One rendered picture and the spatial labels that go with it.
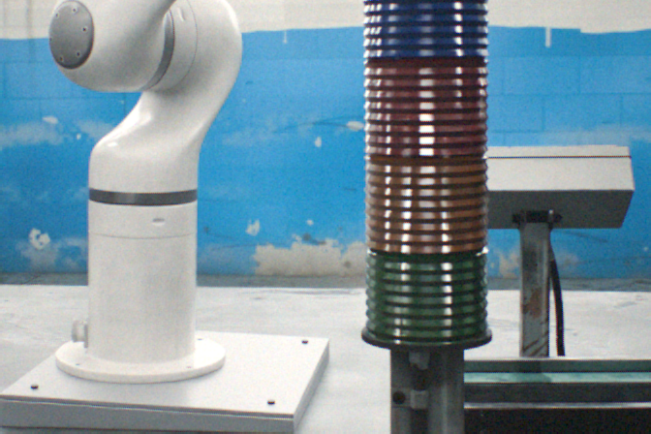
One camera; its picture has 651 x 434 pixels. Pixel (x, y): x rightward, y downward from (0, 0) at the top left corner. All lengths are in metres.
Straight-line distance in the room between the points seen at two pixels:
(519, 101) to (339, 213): 1.16
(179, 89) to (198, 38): 0.07
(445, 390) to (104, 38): 0.73
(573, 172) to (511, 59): 5.39
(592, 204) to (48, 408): 0.58
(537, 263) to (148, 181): 0.42
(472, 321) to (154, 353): 0.79
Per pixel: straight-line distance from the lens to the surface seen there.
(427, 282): 0.55
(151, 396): 1.25
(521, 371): 0.97
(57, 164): 6.92
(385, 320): 0.56
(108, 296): 1.32
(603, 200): 1.12
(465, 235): 0.56
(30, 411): 1.27
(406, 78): 0.55
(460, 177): 0.55
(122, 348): 1.32
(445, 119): 0.55
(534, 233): 1.13
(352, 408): 1.29
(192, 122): 1.32
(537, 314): 1.14
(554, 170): 1.11
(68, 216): 6.93
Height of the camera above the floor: 1.16
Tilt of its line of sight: 6 degrees down
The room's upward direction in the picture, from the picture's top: 1 degrees counter-clockwise
